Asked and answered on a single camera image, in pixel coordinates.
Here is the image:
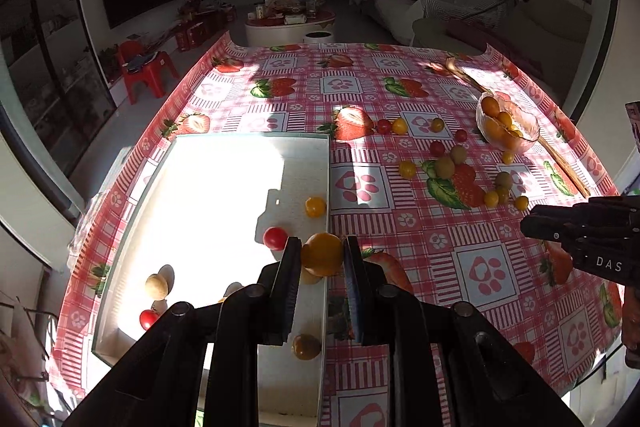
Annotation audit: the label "clear glass bowl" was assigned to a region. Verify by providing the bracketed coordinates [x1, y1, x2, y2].
[475, 91, 540, 153]

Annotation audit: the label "glass door cabinet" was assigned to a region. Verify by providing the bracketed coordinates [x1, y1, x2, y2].
[0, 0, 117, 190]

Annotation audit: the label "cluttered coffee table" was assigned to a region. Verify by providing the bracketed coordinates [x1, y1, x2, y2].
[244, 0, 337, 48]

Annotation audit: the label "pink white box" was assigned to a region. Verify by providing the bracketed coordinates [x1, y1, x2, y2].
[624, 101, 640, 158]

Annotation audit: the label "white rectangular tray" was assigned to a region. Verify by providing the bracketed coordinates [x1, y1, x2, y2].
[92, 133, 332, 427]

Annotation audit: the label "red plastic stool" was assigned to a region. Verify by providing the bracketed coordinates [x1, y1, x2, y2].
[117, 40, 181, 106]

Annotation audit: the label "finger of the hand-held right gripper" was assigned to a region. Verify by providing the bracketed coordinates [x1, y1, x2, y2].
[530, 194, 640, 221]
[520, 215, 632, 254]

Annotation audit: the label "large yellow cherry tomato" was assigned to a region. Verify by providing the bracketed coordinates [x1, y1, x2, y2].
[301, 232, 345, 277]

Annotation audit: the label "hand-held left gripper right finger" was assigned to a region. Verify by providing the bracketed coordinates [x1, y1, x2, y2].
[343, 235, 586, 427]

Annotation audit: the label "wooden fork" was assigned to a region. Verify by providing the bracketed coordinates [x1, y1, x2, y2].
[444, 56, 488, 96]

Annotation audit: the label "dark yellow cherry tomato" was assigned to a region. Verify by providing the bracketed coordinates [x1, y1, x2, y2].
[292, 333, 322, 361]

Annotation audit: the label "red gift boxes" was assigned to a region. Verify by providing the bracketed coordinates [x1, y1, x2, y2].
[174, 6, 237, 53]

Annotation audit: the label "strawberry print checked tablecloth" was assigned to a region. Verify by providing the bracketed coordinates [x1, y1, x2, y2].
[50, 32, 626, 427]

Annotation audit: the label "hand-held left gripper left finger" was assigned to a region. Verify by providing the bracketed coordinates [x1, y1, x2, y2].
[65, 236, 302, 427]

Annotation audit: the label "person's right forearm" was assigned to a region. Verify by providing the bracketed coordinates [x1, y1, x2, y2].
[621, 286, 640, 369]

